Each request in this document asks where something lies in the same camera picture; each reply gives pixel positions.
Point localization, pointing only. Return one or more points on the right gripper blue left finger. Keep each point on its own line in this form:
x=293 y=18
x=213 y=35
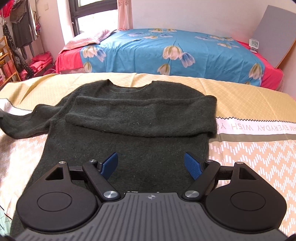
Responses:
x=98 y=173

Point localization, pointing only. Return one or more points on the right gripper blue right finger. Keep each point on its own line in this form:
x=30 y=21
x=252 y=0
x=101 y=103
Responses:
x=204 y=173

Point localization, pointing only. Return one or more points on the dark green knit sweater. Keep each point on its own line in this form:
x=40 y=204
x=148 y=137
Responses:
x=150 y=128

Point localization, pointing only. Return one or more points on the hanging dark clothes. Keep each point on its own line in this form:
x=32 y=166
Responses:
x=24 y=33

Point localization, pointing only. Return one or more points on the patterned beige table cloth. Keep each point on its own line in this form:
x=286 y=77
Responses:
x=255 y=125

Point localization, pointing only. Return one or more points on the red bed sheet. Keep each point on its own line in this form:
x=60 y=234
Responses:
x=69 y=61

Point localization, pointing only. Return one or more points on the blue floral bed quilt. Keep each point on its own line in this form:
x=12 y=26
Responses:
x=174 y=52

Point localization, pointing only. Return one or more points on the pink pillow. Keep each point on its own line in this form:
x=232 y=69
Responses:
x=87 y=38

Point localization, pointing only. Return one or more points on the small digital clock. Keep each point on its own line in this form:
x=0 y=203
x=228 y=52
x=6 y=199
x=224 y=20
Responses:
x=254 y=45

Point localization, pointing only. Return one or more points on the wooden shelf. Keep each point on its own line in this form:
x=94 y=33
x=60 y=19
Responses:
x=8 y=68

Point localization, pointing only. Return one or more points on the window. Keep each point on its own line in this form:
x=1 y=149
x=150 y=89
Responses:
x=93 y=15

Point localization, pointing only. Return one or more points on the pink curtain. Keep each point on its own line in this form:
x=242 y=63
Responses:
x=125 y=21

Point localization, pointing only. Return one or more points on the grey board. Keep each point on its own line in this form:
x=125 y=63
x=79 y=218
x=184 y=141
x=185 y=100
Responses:
x=275 y=34

